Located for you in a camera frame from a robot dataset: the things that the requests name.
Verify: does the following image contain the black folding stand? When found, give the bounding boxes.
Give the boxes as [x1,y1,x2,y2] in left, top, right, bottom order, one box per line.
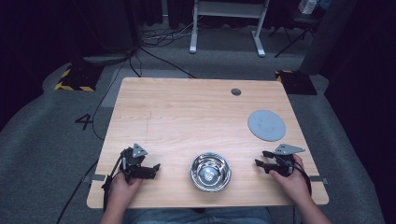
[268,10,325,59]

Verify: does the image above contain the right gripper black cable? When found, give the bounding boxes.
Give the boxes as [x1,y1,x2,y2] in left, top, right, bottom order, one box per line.
[292,160,313,197]

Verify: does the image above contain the person's right hand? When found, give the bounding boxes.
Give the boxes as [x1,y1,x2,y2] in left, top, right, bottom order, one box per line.
[269,153,312,206]

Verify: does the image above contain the thin black floor cable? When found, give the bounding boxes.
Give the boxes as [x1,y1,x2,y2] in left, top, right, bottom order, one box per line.
[55,159,100,224]

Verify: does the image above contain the person's blue jeans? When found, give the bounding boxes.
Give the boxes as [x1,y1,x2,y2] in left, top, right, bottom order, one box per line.
[121,206,275,224]

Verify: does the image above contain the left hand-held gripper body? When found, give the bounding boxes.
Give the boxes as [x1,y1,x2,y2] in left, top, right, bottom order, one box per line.
[120,143,149,183]

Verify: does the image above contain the black yellow striped base plate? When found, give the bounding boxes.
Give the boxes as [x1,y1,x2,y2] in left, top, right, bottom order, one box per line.
[54,62,105,92]
[274,69,318,96]

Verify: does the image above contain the bundle of floor cables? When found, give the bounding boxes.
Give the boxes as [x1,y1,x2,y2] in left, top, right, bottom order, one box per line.
[141,15,205,49]

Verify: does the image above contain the grey tape strip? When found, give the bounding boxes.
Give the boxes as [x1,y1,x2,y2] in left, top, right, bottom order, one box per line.
[309,175,329,185]
[83,174,106,184]

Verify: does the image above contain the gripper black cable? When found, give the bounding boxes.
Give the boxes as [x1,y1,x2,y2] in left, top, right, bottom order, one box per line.
[292,160,313,197]
[101,152,125,213]

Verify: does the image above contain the white desk frame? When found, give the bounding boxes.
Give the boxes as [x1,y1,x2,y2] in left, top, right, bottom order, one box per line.
[189,0,271,58]

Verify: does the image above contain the person's left hand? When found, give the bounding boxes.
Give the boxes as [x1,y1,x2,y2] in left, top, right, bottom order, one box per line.
[106,172,144,209]

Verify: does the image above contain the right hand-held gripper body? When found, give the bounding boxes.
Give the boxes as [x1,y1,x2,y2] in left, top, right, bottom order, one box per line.
[272,143,306,178]

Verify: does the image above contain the grey round mat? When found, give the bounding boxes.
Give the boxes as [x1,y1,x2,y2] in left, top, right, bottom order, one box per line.
[247,109,287,143]

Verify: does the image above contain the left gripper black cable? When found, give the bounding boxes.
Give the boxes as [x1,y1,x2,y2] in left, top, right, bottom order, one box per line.
[101,152,125,213]

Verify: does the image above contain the stainless steel bowl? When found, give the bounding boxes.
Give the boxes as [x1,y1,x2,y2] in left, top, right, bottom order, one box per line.
[189,151,233,193]

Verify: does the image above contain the long black floor cable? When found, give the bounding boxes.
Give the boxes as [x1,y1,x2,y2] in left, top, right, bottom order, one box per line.
[91,46,198,141]

